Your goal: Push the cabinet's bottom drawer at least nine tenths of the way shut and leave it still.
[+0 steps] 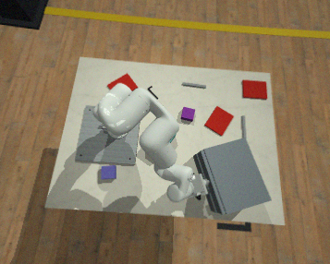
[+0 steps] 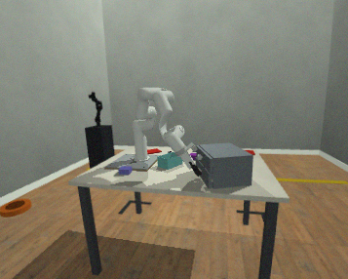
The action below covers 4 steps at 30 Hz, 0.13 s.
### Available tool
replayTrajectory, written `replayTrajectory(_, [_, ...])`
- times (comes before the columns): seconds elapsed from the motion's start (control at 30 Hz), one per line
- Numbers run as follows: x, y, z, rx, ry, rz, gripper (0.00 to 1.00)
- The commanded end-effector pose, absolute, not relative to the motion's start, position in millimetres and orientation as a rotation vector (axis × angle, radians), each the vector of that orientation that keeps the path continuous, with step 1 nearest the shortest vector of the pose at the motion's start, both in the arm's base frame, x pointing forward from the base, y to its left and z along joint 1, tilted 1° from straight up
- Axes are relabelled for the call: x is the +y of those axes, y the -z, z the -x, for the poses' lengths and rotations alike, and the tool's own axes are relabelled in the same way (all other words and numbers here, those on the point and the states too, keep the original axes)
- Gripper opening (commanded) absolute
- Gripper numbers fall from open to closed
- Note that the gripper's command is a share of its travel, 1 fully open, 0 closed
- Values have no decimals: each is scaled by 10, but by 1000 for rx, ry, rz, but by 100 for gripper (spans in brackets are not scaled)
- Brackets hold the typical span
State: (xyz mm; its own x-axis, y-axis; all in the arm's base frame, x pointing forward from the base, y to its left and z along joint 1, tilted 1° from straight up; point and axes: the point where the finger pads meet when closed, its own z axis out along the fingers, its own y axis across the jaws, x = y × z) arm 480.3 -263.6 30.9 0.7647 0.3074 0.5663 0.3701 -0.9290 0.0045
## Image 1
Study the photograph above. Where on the small purple cube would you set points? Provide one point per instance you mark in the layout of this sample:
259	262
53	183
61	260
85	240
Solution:
187	114

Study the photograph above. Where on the red flat block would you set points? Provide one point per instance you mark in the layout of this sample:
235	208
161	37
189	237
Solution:
219	120
254	89
126	79

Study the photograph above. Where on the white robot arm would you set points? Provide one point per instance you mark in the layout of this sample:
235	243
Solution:
121	109

